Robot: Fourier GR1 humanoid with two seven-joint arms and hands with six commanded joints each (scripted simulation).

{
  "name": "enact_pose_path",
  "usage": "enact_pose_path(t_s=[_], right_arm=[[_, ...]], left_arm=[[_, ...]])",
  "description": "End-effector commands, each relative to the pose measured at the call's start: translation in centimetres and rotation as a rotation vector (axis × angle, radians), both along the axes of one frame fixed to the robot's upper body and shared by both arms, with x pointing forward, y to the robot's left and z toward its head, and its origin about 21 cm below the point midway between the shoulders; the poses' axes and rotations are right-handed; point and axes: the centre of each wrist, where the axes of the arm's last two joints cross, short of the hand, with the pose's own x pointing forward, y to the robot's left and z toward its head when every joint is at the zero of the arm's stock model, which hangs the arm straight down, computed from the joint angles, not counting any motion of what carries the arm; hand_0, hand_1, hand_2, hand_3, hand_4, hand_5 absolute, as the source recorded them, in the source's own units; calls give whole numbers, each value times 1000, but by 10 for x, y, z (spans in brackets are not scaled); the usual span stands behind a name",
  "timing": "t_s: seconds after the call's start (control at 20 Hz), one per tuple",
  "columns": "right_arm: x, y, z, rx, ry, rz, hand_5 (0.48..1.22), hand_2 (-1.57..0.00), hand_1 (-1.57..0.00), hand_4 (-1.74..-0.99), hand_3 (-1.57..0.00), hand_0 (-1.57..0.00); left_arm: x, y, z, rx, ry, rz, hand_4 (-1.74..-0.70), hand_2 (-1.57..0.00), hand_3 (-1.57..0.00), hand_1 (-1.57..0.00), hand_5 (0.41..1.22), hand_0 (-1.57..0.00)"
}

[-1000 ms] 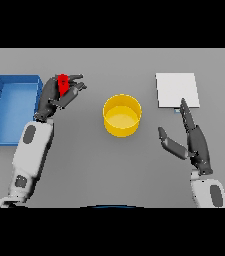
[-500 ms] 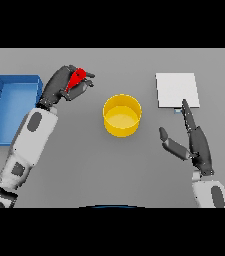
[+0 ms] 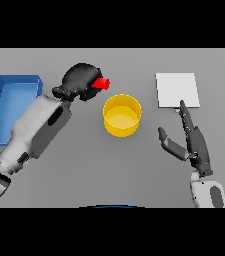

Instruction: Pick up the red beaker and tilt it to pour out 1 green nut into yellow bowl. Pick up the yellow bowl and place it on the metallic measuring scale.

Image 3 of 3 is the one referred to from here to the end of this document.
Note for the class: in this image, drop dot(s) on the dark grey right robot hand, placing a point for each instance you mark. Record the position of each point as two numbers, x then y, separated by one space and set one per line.
196 143

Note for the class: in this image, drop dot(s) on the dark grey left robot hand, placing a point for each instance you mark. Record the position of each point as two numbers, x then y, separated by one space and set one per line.
79 79

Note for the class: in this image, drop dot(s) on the red beaker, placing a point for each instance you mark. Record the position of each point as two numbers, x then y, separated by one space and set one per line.
102 83

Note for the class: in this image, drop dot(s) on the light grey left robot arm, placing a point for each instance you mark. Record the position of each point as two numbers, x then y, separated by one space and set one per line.
34 130

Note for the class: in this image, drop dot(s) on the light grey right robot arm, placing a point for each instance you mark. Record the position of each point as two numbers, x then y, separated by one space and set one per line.
208 193

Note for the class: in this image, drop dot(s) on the yellow bowl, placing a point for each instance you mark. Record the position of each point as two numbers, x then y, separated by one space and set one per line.
122 115

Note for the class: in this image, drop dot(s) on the pale square measuring scale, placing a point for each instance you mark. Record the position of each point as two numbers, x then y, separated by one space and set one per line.
177 90

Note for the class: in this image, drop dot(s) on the blue tray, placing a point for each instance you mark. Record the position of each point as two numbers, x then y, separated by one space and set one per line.
12 106

